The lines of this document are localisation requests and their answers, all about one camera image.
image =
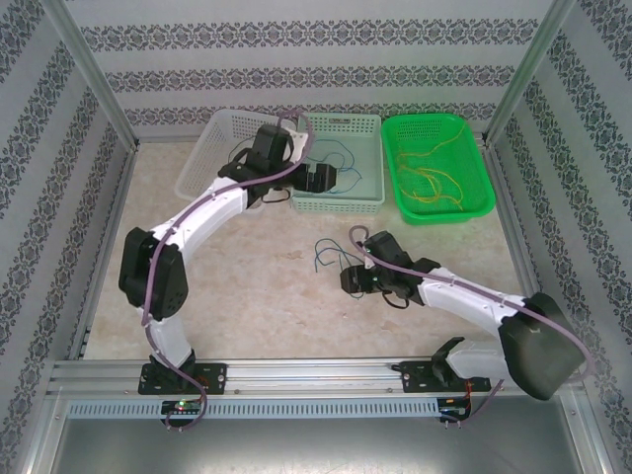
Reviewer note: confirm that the mint green plastic basket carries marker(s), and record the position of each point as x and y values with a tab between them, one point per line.
365	148

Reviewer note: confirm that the white plastic basket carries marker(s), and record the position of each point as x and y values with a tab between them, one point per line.
212	153

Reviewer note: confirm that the bright green plastic basket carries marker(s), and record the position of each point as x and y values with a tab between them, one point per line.
474	163

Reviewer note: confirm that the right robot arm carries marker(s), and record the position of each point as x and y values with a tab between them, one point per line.
538	345

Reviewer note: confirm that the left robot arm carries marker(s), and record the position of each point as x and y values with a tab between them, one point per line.
153	276

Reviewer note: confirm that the small circuit board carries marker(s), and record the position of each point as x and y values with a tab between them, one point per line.
182	407
454	412

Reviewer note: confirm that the grey metal sheet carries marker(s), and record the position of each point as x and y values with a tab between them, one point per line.
316	449

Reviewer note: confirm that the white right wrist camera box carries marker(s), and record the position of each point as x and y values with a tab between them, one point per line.
369	264

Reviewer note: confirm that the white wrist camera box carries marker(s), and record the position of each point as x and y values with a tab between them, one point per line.
298	143
369	264

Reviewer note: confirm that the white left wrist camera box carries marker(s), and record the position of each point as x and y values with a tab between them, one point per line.
298	143

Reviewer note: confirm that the aluminium mounting rail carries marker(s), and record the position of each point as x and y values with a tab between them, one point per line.
316	375

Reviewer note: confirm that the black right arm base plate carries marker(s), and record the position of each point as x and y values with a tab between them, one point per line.
412	377

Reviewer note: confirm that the aluminium side rail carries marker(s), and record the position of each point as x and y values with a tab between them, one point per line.
120	197

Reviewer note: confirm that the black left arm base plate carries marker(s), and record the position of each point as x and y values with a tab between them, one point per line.
217	377

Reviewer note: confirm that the aluminium frame post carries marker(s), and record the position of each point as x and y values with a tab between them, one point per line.
95	74
527	74

